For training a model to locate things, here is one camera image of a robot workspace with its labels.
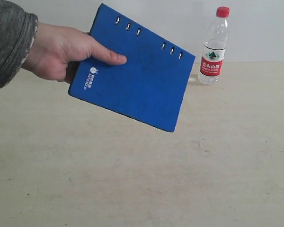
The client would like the blue ring binder notebook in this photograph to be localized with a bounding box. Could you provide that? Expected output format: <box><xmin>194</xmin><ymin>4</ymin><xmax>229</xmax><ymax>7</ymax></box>
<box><xmin>68</xmin><ymin>4</ymin><xmax>195</xmax><ymax>132</ymax></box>

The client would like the clear water bottle red cap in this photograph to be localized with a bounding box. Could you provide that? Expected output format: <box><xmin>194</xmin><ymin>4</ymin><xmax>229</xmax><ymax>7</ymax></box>
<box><xmin>198</xmin><ymin>6</ymin><xmax>230</xmax><ymax>85</ymax></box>

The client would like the grey sleeved forearm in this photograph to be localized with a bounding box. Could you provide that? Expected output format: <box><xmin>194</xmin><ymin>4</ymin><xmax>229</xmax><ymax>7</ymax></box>
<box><xmin>0</xmin><ymin>0</ymin><xmax>38</xmax><ymax>88</ymax></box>

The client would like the person's bare hand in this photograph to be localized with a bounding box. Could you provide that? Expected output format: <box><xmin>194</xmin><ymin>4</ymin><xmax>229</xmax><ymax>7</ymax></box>
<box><xmin>22</xmin><ymin>23</ymin><xmax>126</xmax><ymax>83</ymax></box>

